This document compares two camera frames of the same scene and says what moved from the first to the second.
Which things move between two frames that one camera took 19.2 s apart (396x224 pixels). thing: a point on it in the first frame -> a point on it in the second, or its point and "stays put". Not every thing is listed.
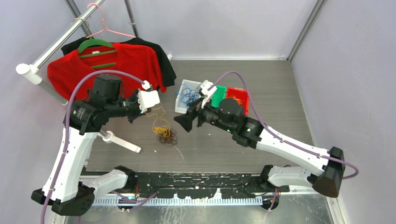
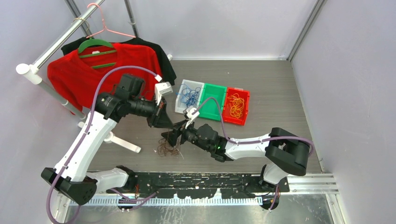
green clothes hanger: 93,41 stays put
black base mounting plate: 195,186 stays put
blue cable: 187,95 stays put
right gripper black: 186,120 -> 172,136
